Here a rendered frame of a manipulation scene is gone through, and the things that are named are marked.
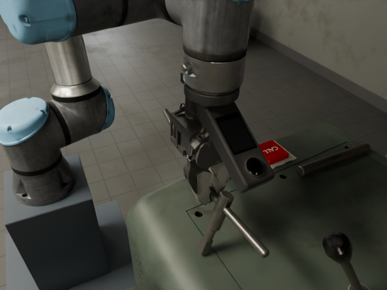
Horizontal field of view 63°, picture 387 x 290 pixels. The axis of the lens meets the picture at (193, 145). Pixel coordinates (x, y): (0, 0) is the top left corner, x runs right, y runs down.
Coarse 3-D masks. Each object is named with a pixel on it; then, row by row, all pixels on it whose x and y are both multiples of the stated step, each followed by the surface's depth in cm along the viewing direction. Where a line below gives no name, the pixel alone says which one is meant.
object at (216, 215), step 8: (224, 192) 47; (224, 200) 46; (232, 200) 46; (216, 208) 47; (216, 216) 47; (224, 216) 47; (208, 224) 48; (216, 224) 47; (208, 232) 49; (200, 240) 50; (208, 240) 49; (200, 248) 50; (208, 248) 50
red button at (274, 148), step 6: (264, 144) 73; (270, 144) 73; (276, 144) 73; (264, 150) 71; (270, 150) 71; (276, 150) 71; (282, 150) 71; (270, 156) 69; (276, 156) 69; (282, 156) 70; (288, 156) 71; (270, 162) 68
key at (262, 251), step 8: (168, 112) 61; (168, 120) 60; (216, 200) 48; (224, 208) 46; (232, 216) 45; (240, 224) 44; (248, 232) 43; (248, 240) 42; (256, 240) 41; (256, 248) 41; (264, 248) 40; (264, 256) 40
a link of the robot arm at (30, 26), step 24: (0, 0) 30; (24, 0) 27; (48, 0) 28; (72, 0) 29; (96, 0) 31; (120, 0) 33; (24, 24) 28; (48, 24) 29; (72, 24) 31; (96, 24) 33; (120, 24) 36
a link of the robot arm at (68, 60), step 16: (48, 48) 68; (64, 48) 68; (80, 48) 70; (64, 64) 69; (80, 64) 71; (64, 80) 71; (80, 80) 72; (96, 80) 78; (64, 96) 72; (80, 96) 73; (96, 96) 76; (64, 112) 73; (80, 112) 74; (96, 112) 77; (112, 112) 80; (80, 128) 75; (96, 128) 79
